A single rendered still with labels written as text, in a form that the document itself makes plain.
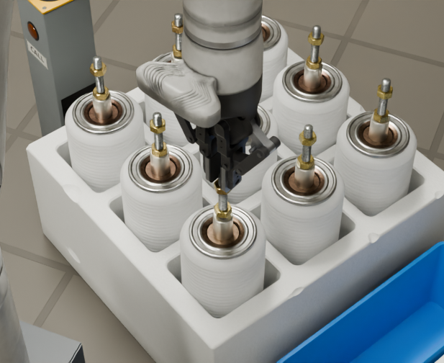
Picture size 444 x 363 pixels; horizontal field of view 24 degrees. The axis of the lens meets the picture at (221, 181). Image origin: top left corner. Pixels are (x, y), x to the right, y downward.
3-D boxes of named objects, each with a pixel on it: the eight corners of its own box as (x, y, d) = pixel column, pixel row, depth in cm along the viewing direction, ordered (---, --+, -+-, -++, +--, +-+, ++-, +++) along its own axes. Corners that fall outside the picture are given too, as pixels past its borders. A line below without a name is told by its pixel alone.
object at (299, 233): (301, 318, 130) (311, 227, 116) (242, 277, 134) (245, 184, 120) (347, 271, 134) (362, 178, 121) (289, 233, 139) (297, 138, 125)
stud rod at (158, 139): (158, 165, 120) (155, 119, 115) (154, 160, 121) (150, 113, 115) (165, 161, 121) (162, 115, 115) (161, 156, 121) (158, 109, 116)
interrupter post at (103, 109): (98, 105, 129) (96, 86, 127) (116, 110, 129) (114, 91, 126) (90, 119, 128) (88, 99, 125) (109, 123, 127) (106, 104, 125)
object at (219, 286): (170, 340, 128) (164, 248, 114) (204, 281, 133) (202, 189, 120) (242, 369, 125) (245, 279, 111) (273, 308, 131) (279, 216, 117)
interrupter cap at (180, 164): (148, 204, 119) (148, 201, 118) (116, 163, 123) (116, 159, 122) (205, 178, 121) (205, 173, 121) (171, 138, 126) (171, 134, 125)
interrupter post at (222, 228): (208, 238, 115) (208, 219, 113) (217, 222, 117) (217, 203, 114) (228, 245, 115) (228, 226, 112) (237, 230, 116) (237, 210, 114)
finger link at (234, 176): (223, 152, 104) (223, 185, 108) (246, 166, 103) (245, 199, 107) (233, 143, 105) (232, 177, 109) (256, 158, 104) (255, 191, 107)
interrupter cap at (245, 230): (177, 247, 115) (176, 243, 114) (206, 199, 119) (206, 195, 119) (239, 270, 113) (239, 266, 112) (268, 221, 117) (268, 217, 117)
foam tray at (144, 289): (213, 429, 127) (212, 349, 114) (42, 232, 148) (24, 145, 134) (437, 269, 143) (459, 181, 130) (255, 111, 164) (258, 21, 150)
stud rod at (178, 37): (179, 65, 131) (177, 19, 125) (174, 61, 132) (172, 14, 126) (186, 62, 132) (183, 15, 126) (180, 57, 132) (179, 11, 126)
